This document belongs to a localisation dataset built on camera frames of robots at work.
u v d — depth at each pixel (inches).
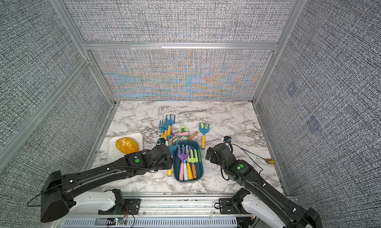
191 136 38.9
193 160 35.3
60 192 15.7
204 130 40.1
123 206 26.2
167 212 28.8
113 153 36.6
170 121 42.1
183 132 39.2
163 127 40.7
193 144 37.4
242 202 24.5
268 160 34.5
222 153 23.0
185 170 32.7
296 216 16.0
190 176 32.1
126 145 35.4
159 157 22.9
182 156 33.8
